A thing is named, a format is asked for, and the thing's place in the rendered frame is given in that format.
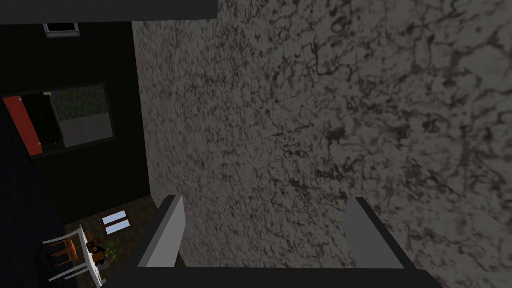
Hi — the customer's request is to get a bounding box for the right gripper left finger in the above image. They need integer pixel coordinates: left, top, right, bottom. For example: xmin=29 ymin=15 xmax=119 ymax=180
xmin=130 ymin=195 xmax=186 ymax=269

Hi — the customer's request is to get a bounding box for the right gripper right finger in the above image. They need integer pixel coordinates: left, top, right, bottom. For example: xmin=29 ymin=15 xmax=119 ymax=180
xmin=343 ymin=196 xmax=419 ymax=270

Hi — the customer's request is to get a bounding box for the white window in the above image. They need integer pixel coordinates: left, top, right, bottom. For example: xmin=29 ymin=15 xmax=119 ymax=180
xmin=101 ymin=210 xmax=131 ymax=236

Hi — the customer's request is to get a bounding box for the white table with chairs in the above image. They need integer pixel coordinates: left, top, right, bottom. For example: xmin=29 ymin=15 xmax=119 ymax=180
xmin=42 ymin=224 xmax=119 ymax=288

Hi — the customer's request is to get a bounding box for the red door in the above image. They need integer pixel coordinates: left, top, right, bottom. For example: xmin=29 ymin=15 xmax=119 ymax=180
xmin=2 ymin=95 xmax=44 ymax=157

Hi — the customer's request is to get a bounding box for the grey framed window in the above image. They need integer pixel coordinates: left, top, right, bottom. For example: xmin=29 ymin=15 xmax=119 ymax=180
xmin=43 ymin=22 xmax=81 ymax=39

